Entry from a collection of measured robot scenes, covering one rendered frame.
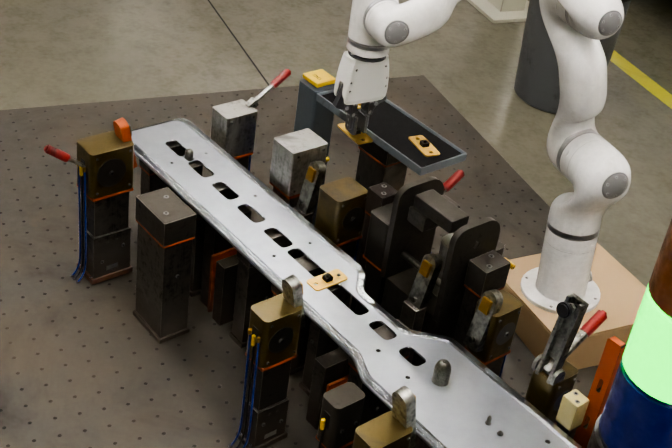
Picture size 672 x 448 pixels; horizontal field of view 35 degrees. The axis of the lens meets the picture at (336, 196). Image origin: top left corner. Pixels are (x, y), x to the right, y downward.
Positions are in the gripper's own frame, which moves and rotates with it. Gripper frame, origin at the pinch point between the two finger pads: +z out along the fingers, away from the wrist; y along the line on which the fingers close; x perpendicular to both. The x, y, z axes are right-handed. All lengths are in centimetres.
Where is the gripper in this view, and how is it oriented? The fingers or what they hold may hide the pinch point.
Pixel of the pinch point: (356, 122)
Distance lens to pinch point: 216.4
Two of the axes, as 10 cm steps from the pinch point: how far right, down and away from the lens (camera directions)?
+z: -1.2, 8.4, 5.3
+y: -8.5, 1.8, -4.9
